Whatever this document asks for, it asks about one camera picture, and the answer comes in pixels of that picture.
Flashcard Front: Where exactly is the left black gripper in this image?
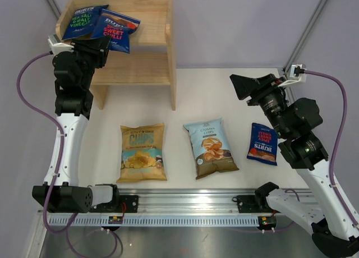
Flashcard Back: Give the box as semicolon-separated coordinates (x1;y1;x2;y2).
69;35;111;89

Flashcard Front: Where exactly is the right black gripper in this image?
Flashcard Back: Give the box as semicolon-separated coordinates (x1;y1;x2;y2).
231;74;291;138

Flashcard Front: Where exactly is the blue spicy sweet chilli bag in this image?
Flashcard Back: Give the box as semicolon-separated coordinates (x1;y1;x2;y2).
90;9;141;53

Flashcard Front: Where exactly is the blue sea salt vinegar bag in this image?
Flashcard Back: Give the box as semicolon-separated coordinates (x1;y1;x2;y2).
62;4;109;40

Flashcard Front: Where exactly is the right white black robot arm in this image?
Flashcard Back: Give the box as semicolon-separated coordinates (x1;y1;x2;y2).
229;74;358;257

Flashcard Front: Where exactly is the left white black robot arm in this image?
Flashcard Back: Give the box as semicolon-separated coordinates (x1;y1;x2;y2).
32;37;121;213

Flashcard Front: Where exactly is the wooden two-tier shelf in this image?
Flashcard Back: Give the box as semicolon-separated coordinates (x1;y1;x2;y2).
56;0;177;109

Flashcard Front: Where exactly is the light blue cassava chips bag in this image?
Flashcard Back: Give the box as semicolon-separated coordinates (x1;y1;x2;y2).
183;118;239;179

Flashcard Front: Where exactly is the yellow kettle cooked chips bag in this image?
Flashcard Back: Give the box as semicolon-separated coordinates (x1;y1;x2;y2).
117;123;167;183

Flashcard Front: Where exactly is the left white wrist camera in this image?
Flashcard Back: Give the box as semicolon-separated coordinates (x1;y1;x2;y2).
48;34;73;56

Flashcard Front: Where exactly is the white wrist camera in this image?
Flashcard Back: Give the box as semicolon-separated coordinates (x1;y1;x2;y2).
279;63;307;88
48;34;73;56

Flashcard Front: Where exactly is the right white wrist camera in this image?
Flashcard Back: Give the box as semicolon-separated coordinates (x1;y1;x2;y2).
279;63;307;88

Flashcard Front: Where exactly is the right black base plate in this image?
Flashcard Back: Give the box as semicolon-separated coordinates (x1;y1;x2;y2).
232;195;280;214

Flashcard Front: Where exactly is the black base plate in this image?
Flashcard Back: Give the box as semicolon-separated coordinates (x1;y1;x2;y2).
232;195;280;214
90;195;139;213

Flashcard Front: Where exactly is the white slotted cable duct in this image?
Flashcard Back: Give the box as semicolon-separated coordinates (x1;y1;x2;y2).
49;216;260;227

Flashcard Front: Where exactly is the aluminium mounting rail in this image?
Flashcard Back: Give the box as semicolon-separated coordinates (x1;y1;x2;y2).
38;188;342;214

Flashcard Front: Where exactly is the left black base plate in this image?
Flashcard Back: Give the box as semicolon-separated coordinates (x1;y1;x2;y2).
90;195;139;213

